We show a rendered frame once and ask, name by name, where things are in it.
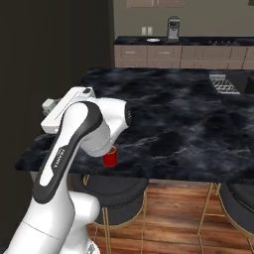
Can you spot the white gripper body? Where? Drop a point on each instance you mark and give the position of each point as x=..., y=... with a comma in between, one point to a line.
x=64, y=104

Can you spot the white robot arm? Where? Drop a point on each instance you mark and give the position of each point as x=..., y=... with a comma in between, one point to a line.
x=56, y=211

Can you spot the red cup of hot chocolate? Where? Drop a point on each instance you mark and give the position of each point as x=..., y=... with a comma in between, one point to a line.
x=109, y=160

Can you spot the black stool with gold legs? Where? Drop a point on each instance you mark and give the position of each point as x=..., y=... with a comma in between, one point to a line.
x=241, y=205
x=122, y=198

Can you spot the beige base cupboard run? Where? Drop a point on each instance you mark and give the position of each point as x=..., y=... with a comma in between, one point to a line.
x=178, y=56

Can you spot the grey coffee machine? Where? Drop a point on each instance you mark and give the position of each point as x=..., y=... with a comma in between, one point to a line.
x=173, y=29

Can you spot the black hob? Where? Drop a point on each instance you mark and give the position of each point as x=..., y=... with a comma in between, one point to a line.
x=223, y=42

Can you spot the white wall socket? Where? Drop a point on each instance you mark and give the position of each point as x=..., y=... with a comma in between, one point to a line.
x=150, y=30
x=144, y=30

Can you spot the beige wall cupboard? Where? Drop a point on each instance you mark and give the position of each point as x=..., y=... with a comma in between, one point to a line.
x=155, y=3

